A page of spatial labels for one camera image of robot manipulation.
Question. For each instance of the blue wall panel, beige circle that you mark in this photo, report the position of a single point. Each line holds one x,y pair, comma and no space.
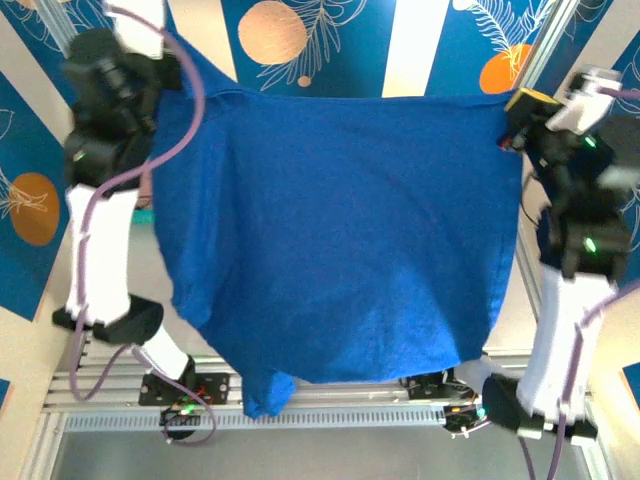
325,65

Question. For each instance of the aluminium side rail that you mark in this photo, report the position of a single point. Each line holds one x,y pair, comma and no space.
527,260

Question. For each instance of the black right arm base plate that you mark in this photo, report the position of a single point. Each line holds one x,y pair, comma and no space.
425,387

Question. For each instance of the aluminium frame rail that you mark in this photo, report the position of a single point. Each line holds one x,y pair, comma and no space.
350,396

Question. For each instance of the aluminium corner post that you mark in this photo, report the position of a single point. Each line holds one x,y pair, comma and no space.
52,20
545,45

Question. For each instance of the controller circuit board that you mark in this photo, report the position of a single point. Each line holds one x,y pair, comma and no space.
465,416
182,412

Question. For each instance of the blue t-shirt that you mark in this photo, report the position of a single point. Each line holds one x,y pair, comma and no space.
340,225

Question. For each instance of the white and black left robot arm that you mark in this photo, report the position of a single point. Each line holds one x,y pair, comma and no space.
100,260

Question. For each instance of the blue wall panel, fern drawing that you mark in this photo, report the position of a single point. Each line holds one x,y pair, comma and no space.
460,50

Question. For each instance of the blue wall panel, orange oval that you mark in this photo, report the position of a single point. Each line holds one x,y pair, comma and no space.
30,150

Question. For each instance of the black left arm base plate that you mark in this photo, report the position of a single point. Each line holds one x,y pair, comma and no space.
215,387

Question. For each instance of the right controller circuit board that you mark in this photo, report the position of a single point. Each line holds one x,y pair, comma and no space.
465,416

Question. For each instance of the left controller circuit board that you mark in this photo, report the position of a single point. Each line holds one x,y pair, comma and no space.
182,412

